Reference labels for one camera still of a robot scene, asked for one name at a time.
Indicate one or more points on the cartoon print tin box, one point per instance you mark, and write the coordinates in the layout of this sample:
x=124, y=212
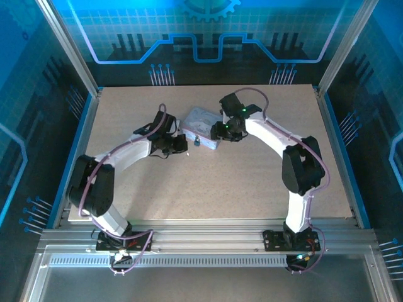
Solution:
x=201, y=121

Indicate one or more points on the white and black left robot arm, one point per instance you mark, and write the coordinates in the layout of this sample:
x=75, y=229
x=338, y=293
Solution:
x=104, y=192

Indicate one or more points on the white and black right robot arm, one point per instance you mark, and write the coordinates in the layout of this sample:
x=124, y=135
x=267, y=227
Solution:
x=299, y=170

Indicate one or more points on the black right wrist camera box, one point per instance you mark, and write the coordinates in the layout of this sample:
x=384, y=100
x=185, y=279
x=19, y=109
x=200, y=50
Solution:
x=234, y=105

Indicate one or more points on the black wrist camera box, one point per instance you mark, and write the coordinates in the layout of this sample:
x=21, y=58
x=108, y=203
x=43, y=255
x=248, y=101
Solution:
x=159, y=124
x=234, y=105

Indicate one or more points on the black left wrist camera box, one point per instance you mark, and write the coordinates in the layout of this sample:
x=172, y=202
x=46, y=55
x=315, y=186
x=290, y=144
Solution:
x=159, y=124

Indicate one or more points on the aluminium frame rail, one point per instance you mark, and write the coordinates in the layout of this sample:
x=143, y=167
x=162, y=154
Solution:
x=207, y=234

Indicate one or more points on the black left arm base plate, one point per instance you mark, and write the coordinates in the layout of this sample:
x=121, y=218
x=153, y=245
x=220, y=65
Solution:
x=138, y=242

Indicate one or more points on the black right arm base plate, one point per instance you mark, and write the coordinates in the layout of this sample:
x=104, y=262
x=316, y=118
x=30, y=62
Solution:
x=274, y=241

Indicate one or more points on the aluminium frame post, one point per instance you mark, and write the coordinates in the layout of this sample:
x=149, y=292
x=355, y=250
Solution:
x=70, y=47
x=344, y=44

